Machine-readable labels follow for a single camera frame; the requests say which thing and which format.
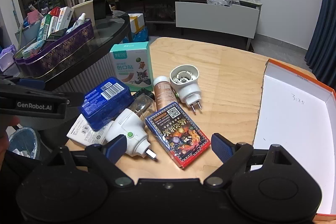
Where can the clear crumpled plastic bag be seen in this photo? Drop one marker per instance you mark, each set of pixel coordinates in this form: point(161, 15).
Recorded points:
point(223, 1)

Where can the clear glass bottle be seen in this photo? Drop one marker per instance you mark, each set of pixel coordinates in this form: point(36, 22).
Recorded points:
point(141, 107)

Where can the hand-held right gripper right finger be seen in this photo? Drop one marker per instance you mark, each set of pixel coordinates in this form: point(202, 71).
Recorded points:
point(221, 148)

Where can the white plug-in vaporizer top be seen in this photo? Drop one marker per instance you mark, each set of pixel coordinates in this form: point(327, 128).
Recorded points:
point(186, 90)

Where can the person's left hand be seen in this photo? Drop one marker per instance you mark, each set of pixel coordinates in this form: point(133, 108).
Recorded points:
point(8, 132)

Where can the round black glass table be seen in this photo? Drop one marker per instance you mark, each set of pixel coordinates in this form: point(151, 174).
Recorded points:
point(107, 32)

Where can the purple patterned tin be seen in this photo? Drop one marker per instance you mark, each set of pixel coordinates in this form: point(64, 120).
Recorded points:
point(60, 53)

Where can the white spray bottle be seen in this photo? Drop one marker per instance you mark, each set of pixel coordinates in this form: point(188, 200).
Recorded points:
point(78, 20)

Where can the blue plastic bag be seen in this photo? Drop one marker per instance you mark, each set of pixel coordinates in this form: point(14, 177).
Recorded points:
point(140, 35)

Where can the white plug-in vaporizer green button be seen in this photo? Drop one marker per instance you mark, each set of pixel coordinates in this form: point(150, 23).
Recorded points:
point(131, 127)

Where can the dark blue curtain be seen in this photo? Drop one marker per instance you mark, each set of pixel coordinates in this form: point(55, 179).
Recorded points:
point(324, 19)

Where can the colourful playing card box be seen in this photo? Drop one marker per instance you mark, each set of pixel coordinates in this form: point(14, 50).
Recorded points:
point(178, 134)

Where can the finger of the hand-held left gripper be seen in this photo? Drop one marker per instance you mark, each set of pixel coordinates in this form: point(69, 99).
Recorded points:
point(76, 99)
point(31, 83)

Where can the group of medicine boxes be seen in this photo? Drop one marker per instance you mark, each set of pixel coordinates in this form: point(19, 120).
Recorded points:
point(52, 22)

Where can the blue tin box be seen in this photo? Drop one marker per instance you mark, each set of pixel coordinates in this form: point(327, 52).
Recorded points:
point(105, 106)

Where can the beige container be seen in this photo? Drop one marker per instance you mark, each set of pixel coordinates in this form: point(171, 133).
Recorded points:
point(84, 7)

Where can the white drawer front panel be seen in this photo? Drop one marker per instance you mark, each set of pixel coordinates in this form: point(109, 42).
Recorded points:
point(215, 19)

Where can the trash bin with liner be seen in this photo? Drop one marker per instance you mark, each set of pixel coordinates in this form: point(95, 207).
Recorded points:
point(23, 142)

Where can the white yellow cardboard box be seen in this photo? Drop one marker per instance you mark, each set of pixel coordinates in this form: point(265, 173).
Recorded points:
point(136, 22)

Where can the orange rimmed cardboard box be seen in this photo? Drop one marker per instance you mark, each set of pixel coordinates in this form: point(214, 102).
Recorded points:
point(296, 121)

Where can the teal bandage box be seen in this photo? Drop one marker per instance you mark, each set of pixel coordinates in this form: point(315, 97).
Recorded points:
point(131, 61)

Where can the brown bottle white cap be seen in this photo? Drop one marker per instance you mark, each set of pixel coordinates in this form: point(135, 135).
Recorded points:
point(164, 94)

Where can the small white carton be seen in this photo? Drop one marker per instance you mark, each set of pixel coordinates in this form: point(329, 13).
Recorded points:
point(84, 132)

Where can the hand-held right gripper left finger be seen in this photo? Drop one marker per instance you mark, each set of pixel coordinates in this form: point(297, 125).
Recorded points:
point(115, 148)

